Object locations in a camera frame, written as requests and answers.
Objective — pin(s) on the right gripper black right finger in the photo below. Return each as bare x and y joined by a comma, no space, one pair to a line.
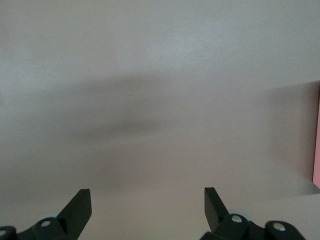
216,215

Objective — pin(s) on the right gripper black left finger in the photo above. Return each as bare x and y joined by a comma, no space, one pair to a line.
72,217

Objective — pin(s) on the pink plastic bin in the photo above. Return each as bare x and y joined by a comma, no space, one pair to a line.
317,137

